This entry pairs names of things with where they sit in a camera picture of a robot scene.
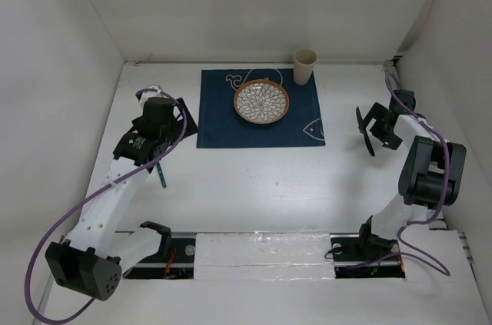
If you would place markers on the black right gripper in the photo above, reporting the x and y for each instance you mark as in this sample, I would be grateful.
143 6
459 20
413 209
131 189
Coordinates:
377 112

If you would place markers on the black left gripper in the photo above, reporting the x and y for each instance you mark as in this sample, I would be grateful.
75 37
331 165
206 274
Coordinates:
178 127

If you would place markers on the dark blue printed cloth napkin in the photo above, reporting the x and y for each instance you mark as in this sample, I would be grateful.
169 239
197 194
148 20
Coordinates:
220 126

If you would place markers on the fork with green handle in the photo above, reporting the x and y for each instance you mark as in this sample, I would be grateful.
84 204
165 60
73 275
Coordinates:
161 175

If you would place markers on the floral plate with orange rim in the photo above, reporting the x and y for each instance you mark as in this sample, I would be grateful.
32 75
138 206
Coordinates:
261 102

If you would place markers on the beige paper cup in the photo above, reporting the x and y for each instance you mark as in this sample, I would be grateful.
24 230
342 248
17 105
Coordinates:
304 62

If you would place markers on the black knife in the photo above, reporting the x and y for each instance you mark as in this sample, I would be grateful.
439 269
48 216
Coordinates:
363 130

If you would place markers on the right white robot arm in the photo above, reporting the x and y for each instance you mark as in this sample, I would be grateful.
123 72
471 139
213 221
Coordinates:
369 245

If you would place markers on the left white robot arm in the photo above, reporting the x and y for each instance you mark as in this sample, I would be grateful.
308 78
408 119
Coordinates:
89 261

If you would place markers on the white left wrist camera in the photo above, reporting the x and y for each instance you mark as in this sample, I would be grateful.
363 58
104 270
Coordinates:
156 89

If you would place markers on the aluminium rail at right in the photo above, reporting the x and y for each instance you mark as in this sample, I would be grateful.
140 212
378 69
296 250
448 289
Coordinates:
431 176

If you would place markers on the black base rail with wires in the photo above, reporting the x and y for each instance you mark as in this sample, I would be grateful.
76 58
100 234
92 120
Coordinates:
262 256

